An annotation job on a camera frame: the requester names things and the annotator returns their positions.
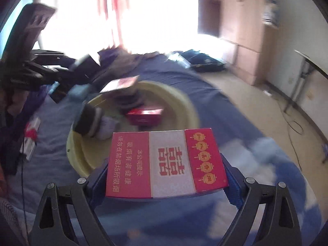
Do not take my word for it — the red white carton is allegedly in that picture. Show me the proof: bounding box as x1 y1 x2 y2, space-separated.
99 75 140 94
105 128 229 199

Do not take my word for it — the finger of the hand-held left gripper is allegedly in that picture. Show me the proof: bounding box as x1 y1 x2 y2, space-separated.
30 49 78 66
24 67 78 90

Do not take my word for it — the red curtain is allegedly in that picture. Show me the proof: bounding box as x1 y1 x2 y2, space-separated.
96 0 131 47

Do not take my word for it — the purple cloth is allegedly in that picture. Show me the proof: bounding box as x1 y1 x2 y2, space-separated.
10 82 67 139

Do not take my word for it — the small black foam disc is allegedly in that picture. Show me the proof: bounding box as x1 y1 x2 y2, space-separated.
73 105 104 136

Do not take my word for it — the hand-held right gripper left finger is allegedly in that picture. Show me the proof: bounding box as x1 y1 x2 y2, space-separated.
29 156 113 246

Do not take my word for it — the white red flat packet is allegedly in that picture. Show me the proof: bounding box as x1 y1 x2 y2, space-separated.
19 116 41 161

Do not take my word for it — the black floor cable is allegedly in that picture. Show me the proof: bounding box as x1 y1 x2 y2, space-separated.
277 100 308 172

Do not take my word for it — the white hanging bag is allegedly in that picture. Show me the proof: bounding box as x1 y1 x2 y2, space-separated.
263 0 280 27

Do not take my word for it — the folding table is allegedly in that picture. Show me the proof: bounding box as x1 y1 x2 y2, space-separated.
282 49 328 113

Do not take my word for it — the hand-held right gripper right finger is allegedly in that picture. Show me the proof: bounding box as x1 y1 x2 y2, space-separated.
218 154 303 246

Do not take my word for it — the dark navy bed sheet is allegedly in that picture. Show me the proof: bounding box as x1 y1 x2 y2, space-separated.
8 51 257 216

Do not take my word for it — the dark open suitcase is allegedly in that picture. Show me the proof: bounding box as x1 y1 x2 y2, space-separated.
179 49 227 72

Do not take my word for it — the black red glossy carton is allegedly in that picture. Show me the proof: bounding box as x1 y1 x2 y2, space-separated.
69 54 101 83

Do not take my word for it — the wooden wardrobe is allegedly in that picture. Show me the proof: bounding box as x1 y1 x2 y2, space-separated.
198 0 280 85

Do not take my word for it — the cream plastic basin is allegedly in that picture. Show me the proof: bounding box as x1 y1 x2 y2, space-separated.
66 81 199 176

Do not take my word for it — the large black foam disc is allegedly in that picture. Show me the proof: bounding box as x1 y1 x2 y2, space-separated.
113 87 144 113

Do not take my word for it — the small red box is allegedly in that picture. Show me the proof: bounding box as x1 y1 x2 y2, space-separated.
125 108 164 127

